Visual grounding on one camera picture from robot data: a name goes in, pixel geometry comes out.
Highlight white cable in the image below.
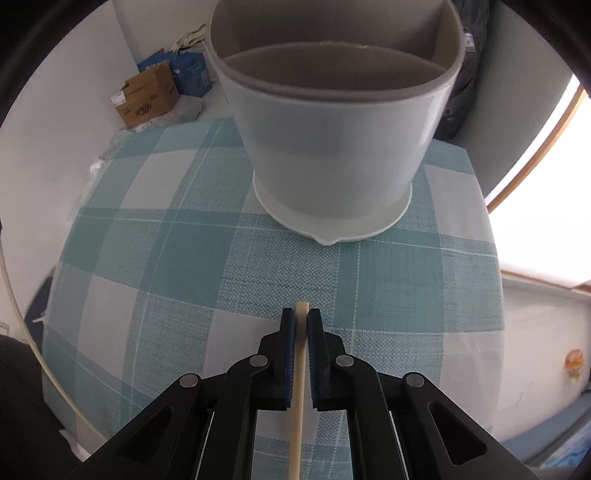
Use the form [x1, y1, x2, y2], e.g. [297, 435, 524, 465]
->
[0, 244, 108, 445]

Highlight tall blue box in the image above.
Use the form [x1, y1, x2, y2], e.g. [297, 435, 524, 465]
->
[173, 48, 213, 97]

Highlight black backpack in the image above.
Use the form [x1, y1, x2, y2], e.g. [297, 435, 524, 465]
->
[434, 0, 491, 141]

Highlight brown cardboard box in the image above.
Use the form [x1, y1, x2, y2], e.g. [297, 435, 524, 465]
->
[110, 62, 180, 128]

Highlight clear plastic bags heap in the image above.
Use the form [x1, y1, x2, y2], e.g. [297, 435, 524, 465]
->
[134, 95, 205, 133]

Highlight wooden window frame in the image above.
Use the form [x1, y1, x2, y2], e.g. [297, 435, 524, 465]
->
[482, 74, 591, 292]

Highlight teal checkered tablecloth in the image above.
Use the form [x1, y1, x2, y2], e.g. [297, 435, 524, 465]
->
[41, 117, 506, 480]

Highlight dark clothing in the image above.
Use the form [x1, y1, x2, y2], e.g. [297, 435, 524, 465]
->
[0, 335, 95, 480]

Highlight white grey utensil holder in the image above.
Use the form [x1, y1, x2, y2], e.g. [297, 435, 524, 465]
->
[204, 0, 464, 245]

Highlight flat blue box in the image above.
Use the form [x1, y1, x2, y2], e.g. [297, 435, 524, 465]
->
[137, 47, 171, 72]

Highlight beige canvas tote bag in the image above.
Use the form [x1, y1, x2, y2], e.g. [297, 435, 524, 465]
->
[171, 25, 208, 54]

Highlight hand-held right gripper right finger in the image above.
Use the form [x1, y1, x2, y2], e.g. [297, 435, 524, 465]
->
[307, 308, 541, 480]

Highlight long beige chopstick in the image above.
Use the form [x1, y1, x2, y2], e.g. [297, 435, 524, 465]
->
[290, 301, 309, 480]

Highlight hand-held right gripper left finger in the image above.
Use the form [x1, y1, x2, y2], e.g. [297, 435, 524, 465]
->
[65, 308, 296, 480]

